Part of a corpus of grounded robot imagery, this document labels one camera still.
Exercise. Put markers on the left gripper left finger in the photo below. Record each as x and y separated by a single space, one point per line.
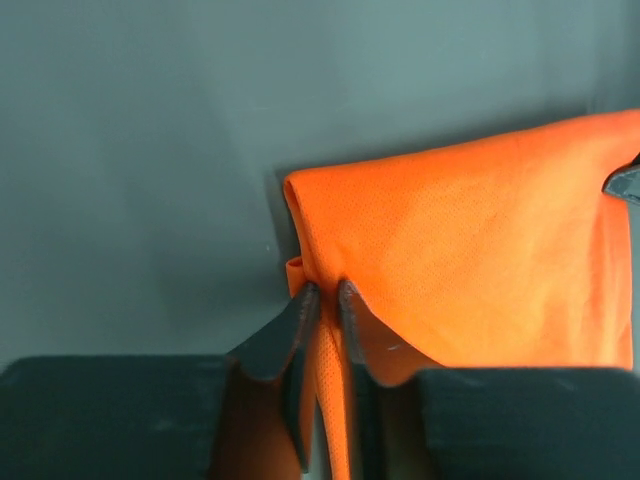
245 414

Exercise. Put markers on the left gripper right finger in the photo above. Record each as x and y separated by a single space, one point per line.
437 422

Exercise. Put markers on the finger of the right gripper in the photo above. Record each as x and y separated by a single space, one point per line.
624 182

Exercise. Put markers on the orange t-shirt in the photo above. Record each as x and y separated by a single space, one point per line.
503 251

